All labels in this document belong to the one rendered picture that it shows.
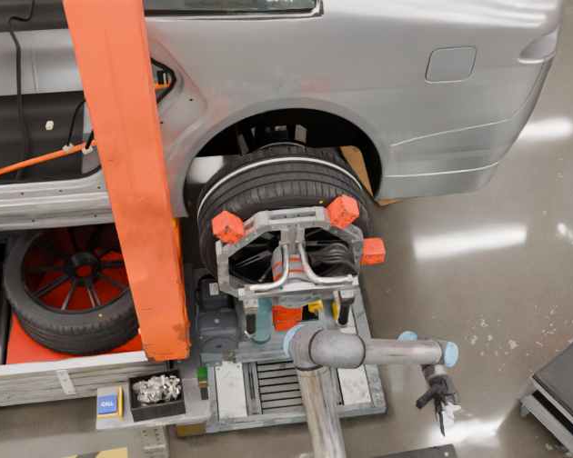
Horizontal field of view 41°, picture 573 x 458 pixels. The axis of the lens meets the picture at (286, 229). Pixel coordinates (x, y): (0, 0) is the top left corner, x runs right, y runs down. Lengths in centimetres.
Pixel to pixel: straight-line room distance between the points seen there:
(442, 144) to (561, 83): 225
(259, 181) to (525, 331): 174
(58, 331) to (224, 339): 67
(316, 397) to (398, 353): 32
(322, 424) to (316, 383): 16
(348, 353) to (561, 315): 176
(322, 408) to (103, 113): 125
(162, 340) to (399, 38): 137
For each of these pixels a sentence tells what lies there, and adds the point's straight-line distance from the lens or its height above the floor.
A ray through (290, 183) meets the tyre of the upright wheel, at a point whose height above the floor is 118.
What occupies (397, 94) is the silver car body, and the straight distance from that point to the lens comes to 278.
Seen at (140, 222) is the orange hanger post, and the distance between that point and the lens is 231.
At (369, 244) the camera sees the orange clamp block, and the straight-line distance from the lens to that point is 289.
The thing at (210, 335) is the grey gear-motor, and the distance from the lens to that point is 322.
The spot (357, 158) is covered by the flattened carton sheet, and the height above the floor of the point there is 1.
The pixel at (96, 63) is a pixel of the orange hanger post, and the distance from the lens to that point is 188.
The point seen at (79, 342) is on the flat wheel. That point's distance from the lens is 327.
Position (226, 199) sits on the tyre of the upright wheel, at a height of 110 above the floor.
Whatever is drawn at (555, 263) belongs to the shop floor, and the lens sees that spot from 419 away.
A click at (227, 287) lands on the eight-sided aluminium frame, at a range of 291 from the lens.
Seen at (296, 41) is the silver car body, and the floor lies 160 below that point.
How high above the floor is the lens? 319
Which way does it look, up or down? 52 degrees down
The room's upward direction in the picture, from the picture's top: 3 degrees clockwise
